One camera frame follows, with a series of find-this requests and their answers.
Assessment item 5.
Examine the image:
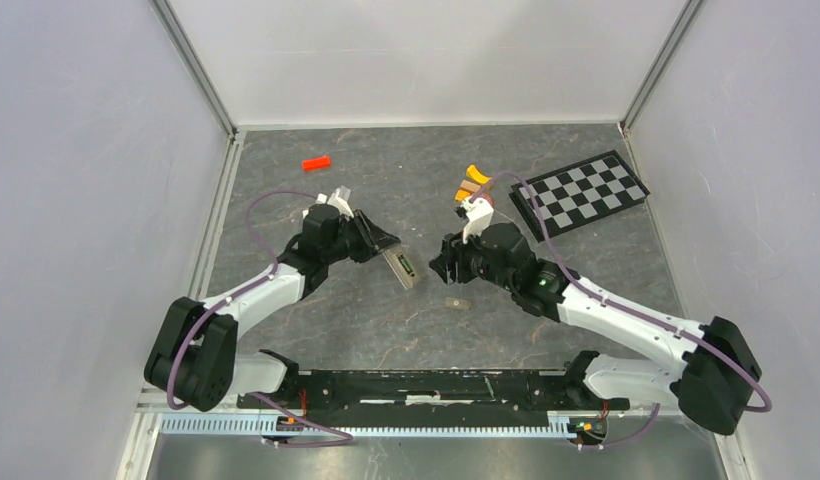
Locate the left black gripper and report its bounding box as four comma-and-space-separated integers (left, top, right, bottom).
323, 209, 400, 264

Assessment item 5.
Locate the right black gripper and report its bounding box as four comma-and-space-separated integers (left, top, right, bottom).
429, 220, 516, 293

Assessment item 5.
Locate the beige remote control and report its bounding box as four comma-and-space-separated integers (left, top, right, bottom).
382, 245, 420, 290

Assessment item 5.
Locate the beige battery cover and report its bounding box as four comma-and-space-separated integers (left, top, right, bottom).
444, 297, 472, 310

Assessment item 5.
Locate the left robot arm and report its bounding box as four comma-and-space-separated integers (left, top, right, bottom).
143, 204, 401, 412

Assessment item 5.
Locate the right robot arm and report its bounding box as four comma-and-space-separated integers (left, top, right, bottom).
429, 223, 762, 435

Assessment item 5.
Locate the yellow small block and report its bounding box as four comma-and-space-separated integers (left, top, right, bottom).
454, 190, 472, 203

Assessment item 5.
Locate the tan small block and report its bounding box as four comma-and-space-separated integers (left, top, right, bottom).
459, 180, 481, 193

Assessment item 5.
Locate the yellow curved block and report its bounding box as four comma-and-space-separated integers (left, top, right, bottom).
465, 164, 492, 189

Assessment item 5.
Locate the red rectangular block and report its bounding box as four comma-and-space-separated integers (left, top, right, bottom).
301, 156, 332, 172

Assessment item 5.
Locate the black white checkerboard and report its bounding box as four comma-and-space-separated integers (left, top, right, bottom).
509, 150, 649, 241

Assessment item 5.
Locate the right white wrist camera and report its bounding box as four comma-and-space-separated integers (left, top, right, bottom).
457, 197, 494, 244

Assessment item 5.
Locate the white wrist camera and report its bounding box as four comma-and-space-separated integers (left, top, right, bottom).
316, 186, 354, 218
457, 197, 494, 244

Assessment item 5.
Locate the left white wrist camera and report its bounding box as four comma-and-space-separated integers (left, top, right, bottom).
316, 186, 354, 218

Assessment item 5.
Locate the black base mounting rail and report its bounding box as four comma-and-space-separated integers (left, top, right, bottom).
267, 369, 630, 428

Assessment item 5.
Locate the grey slotted cable duct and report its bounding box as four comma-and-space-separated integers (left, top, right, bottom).
160, 411, 576, 440

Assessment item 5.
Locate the left aluminium frame post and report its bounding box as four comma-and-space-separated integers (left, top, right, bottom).
150, 0, 238, 138

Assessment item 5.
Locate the aluminium frame post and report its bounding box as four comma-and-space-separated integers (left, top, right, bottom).
150, 0, 238, 138
619, 0, 706, 136

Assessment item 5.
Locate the right aluminium frame post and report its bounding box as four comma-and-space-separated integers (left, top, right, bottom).
619, 0, 706, 136

